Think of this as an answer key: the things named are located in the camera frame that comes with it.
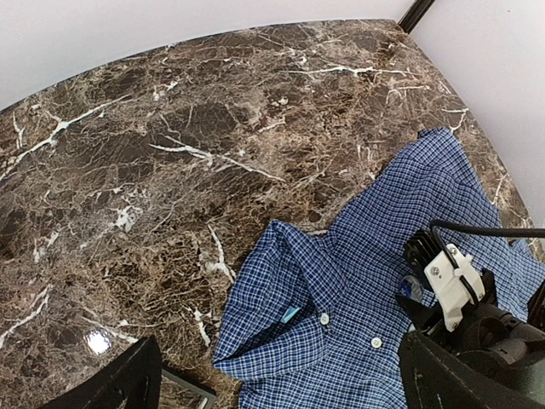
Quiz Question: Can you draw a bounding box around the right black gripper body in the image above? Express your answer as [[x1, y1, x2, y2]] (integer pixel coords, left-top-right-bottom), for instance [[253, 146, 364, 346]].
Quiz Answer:
[[397, 268, 544, 383]]

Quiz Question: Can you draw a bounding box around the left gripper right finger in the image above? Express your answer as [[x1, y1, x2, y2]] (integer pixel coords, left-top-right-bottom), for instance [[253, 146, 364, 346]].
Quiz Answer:
[[398, 331, 544, 409]]

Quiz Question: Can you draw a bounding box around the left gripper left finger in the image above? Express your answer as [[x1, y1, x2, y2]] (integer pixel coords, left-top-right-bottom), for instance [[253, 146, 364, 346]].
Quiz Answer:
[[43, 336, 162, 409]]

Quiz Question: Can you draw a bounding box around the blue checked shirt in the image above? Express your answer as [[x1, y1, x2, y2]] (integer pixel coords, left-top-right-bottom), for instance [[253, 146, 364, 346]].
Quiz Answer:
[[211, 126, 545, 409]]

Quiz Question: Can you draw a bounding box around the black tray far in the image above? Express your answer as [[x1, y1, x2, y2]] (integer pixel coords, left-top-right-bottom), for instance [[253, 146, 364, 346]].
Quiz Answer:
[[162, 365, 217, 409]]

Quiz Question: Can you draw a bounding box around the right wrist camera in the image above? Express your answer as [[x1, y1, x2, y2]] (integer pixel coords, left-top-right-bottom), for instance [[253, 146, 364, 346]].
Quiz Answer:
[[404, 229, 485, 332]]

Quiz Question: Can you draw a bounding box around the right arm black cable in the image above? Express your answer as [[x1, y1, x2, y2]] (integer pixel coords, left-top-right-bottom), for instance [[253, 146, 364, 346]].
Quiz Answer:
[[428, 218, 545, 246]]

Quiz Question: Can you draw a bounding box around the right black frame post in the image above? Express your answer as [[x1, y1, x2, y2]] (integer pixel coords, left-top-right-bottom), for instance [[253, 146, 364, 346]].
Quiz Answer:
[[399, 0, 435, 34]]

